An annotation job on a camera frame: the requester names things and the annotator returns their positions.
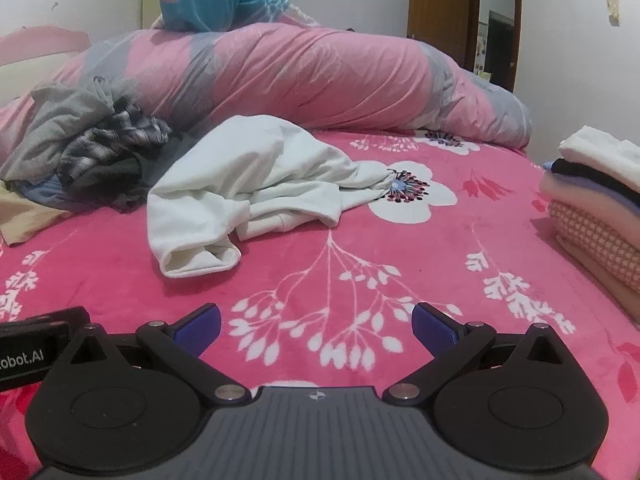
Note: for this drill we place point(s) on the wooden door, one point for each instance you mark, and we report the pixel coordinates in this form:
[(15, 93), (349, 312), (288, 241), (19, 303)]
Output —
[(435, 0)]

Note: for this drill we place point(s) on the pink grey quilt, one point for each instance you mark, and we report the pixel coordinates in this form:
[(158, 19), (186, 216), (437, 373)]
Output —
[(300, 70)]

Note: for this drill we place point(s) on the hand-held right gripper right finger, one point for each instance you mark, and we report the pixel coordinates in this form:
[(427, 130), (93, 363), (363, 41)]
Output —
[(432, 327)]

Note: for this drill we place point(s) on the stack of folded clothes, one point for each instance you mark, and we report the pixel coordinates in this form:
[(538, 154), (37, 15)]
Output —
[(590, 220)]

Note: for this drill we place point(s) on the blue denim garment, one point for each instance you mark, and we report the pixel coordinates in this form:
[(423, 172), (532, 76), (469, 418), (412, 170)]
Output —
[(45, 192)]

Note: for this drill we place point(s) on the pink white headboard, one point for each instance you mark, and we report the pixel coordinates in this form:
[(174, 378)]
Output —
[(30, 42)]

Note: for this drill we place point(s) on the white garment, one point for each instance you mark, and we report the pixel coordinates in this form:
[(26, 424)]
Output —
[(260, 175)]

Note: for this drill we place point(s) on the pink floral blanket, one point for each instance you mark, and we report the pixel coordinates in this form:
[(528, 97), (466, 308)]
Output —
[(280, 260)]

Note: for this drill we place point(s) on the teal cloth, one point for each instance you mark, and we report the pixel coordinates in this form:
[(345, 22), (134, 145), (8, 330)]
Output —
[(215, 0)]

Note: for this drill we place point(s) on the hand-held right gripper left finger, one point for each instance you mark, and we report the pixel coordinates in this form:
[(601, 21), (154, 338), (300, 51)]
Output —
[(200, 325)]

